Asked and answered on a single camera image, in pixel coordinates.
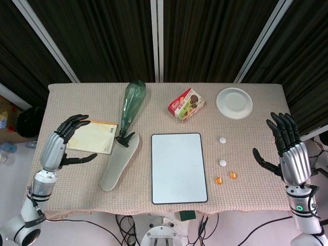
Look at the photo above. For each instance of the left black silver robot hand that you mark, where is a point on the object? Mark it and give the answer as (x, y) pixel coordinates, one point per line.
(52, 148)

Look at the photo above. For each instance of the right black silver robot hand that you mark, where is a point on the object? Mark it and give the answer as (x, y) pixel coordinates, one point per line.
(294, 161)

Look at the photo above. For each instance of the orange round magnet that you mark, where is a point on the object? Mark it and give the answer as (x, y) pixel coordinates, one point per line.
(233, 175)
(219, 180)

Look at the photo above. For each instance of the white round magnet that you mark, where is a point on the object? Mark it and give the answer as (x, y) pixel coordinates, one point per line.
(222, 140)
(223, 163)

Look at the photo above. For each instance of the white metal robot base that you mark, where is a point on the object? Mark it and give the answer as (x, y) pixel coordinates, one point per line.
(161, 233)

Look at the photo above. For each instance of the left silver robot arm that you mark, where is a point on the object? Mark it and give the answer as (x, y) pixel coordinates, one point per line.
(38, 187)

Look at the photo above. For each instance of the white magnetic board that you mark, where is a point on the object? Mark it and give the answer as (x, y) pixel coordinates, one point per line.
(179, 169)

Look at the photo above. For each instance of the black round bin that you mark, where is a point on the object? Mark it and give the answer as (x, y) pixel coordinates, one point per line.
(28, 123)

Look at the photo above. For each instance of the yellow cream paperback book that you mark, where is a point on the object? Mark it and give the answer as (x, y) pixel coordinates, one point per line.
(94, 138)

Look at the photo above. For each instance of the brown cardboard box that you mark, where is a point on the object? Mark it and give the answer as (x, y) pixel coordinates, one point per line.
(7, 135)

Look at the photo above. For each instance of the pink knitted tablecloth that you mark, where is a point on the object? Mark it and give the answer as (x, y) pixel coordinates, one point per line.
(89, 184)

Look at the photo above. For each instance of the grey shoe insole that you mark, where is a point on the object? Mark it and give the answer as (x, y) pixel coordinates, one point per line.
(115, 166)

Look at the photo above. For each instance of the white paper plate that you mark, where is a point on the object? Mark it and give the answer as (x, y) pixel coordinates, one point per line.
(234, 102)

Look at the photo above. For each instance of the green plastic spray bottle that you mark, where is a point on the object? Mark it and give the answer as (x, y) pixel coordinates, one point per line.
(132, 102)

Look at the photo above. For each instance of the small green block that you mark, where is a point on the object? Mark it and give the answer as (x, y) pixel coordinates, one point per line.
(187, 215)

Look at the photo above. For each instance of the red green cookie box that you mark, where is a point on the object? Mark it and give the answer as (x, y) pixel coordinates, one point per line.
(187, 105)

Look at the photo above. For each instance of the white partition frame post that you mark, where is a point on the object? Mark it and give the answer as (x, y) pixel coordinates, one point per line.
(156, 38)
(46, 38)
(264, 41)

